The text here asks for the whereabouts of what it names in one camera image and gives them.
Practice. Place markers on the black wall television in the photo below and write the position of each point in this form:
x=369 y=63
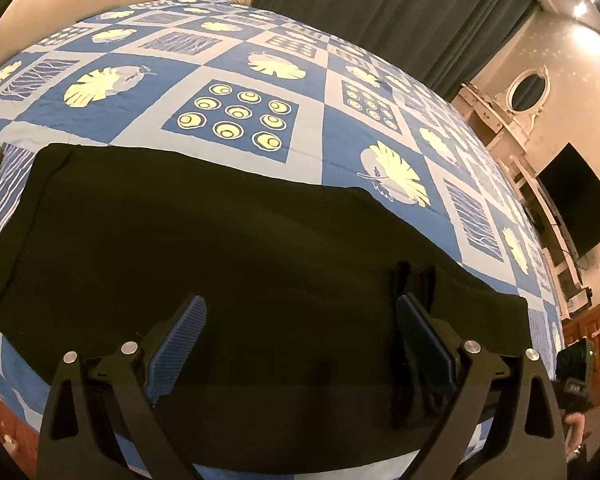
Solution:
x=574 y=189

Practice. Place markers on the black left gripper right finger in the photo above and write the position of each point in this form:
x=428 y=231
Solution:
x=502 y=419

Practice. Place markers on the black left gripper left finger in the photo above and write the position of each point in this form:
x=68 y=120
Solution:
x=77 y=439

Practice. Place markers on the person's right hand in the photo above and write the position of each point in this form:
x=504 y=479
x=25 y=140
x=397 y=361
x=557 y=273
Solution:
x=575 y=423

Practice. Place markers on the oval white framed mirror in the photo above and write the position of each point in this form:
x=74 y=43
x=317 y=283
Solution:
x=525 y=97

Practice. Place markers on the blue patterned bedsheet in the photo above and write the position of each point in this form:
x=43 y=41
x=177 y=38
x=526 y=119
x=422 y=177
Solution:
x=255 y=91

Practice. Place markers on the dark green curtain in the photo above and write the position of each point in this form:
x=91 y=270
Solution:
x=441 y=43

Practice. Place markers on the black pants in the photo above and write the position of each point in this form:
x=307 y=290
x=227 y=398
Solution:
x=304 y=365

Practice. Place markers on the white dressing table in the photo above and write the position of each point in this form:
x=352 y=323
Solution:
x=506 y=136

